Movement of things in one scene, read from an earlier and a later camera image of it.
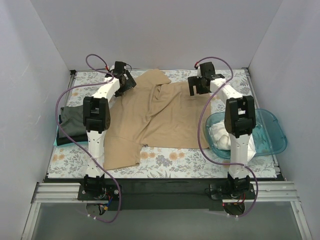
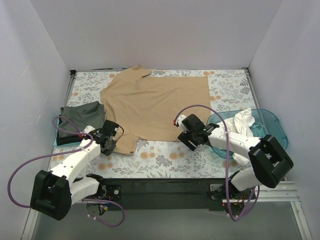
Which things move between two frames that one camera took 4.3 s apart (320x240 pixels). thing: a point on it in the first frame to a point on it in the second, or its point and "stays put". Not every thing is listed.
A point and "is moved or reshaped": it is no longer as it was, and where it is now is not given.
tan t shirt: x=155 y=113 is moved or reshaped
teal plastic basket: x=269 y=136 stays put
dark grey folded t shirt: x=72 y=121 stays put
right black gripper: x=196 y=85 to x=189 y=139
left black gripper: x=129 y=81 to x=110 y=146
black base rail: x=139 y=192 stays put
